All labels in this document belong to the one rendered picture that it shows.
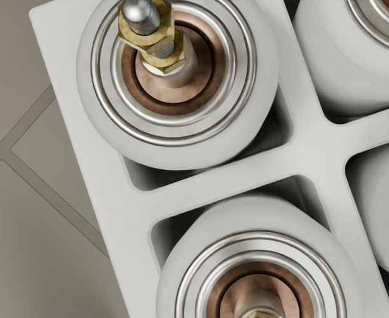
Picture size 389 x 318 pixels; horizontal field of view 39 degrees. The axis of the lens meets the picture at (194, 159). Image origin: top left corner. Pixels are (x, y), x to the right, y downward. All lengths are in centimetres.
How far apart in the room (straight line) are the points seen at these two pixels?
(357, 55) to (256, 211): 8
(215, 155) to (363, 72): 8
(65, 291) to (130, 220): 22
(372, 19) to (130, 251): 18
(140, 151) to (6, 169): 30
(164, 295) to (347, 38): 14
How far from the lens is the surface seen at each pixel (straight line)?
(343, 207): 33
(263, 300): 23
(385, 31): 26
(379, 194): 31
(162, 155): 25
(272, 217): 25
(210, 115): 25
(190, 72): 24
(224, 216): 25
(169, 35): 18
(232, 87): 25
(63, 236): 53
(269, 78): 25
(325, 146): 32
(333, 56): 28
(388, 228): 29
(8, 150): 54
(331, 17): 26
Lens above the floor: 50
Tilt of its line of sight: 85 degrees down
